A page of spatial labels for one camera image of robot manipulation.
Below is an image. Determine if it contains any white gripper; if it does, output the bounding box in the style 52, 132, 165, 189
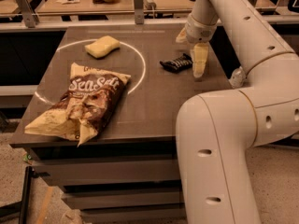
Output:
176, 14, 218, 78

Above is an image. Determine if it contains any left metal bracket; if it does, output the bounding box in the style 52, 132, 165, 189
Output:
15, 0, 38, 28

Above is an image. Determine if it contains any sea salt chips bag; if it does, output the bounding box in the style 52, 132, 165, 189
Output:
24, 63, 131, 146

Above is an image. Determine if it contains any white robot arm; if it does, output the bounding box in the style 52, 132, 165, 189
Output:
176, 0, 299, 224

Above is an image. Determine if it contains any middle metal bracket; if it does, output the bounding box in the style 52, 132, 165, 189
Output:
134, 0, 144, 24

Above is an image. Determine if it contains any black floor stand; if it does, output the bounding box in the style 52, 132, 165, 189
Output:
0, 166, 34, 224

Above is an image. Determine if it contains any grey drawer cabinet table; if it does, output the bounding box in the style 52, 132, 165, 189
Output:
11, 24, 230, 224

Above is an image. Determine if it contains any black rxbar chocolate bar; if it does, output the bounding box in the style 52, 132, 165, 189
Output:
160, 53, 192, 73

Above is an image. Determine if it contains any yellow sponge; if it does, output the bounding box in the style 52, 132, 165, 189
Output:
85, 35, 120, 59

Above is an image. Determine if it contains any white power strip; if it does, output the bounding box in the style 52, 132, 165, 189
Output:
144, 0, 156, 10

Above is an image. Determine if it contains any left clear sanitizer bottle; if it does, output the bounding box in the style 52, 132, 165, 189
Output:
229, 67, 246, 89

